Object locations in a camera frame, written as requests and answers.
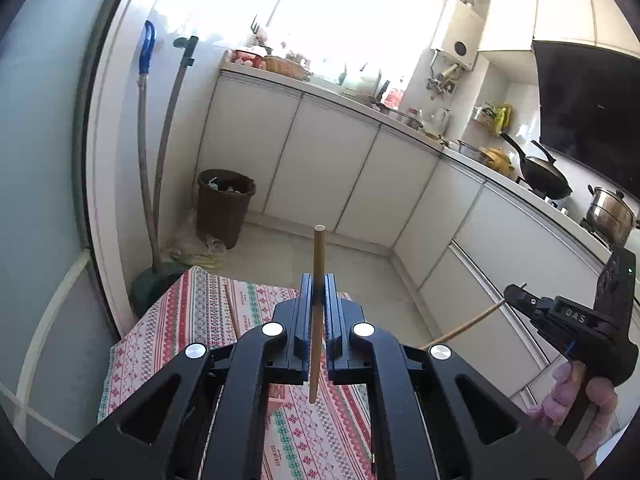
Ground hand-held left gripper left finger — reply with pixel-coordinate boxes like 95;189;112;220
55;273;314;480

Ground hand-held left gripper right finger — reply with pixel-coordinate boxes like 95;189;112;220
323;273;586;480

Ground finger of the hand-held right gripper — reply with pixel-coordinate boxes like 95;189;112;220
504;284;557;322

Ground wooden chopstick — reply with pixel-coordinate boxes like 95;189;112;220
224;284;244;339
419;282;528;350
308;225;327;405

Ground person's right hand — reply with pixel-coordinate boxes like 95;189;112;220
527;360;622;466

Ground stainless steel stock pot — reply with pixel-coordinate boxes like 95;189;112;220
584;184;640;247

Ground red green patterned tablecloth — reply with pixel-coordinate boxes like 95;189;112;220
97;266;382;480

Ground black wok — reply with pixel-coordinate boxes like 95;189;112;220
500;132;574;201

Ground brown trash bin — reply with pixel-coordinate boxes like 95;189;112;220
196;168;257;251

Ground clear plastic bag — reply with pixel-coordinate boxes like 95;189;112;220
166;207;229;272

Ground white base cabinets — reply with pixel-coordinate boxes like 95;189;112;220
197;70;640;413

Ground yellow kettle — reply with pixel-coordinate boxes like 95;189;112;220
478;146;516;179

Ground dark green dustpan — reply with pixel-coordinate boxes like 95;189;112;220
130;265;187;319

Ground yellow bottle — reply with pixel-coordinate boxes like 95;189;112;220
494;103;514;136

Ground white kettle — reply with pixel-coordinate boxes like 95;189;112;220
428;107;451;137

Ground black range hood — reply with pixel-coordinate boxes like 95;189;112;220
531;40;640;202

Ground grey pole with black grip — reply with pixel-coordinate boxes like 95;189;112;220
152;35;200;267

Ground white plastic jug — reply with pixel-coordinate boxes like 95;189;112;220
349;62;384;97

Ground wicker basket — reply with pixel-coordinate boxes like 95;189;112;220
262;55;312;81

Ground red white food package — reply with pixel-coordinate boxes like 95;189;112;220
231;48;267;69

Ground white water heater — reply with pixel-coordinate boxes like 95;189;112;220
430;0;486;72

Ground wall faucet pipes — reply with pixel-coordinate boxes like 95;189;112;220
426;62;459;97

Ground blue handled mop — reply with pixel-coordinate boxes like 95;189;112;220
136;20;166;272

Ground white wall cabinets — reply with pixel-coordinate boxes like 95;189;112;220
477;0;640;59

